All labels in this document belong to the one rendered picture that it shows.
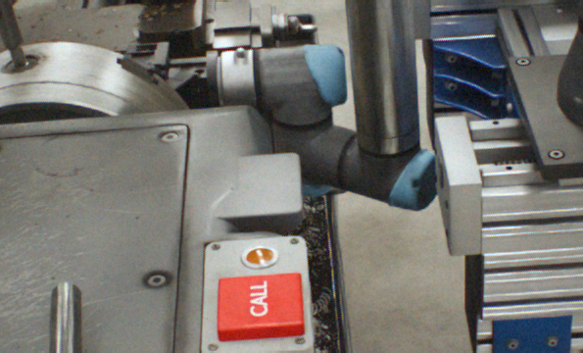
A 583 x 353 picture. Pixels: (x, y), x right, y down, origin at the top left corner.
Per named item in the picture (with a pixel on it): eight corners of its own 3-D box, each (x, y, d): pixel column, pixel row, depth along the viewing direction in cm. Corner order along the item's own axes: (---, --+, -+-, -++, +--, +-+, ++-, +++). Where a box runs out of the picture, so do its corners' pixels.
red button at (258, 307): (306, 345, 88) (304, 322, 87) (219, 351, 88) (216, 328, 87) (302, 291, 93) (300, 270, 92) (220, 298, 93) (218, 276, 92)
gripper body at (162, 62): (129, 96, 162) (223, 89, 162) (123, 130, 155) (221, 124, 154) (121, 43, 158) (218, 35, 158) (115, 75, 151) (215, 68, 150)
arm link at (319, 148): (338, 215, 157) (333, 138, 151) (265, 190, 163) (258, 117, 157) (371, 184, 163) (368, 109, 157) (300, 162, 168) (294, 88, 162)
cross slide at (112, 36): (276, 65, 192) (273, 37, 189) (-4, 87, 192) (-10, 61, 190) (273, 17, 206) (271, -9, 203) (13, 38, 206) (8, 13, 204)
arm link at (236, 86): (257, 122, 154) (251, 63, 150) (219, 125, 154) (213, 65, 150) (258, 92, 161) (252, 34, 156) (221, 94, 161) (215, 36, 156)
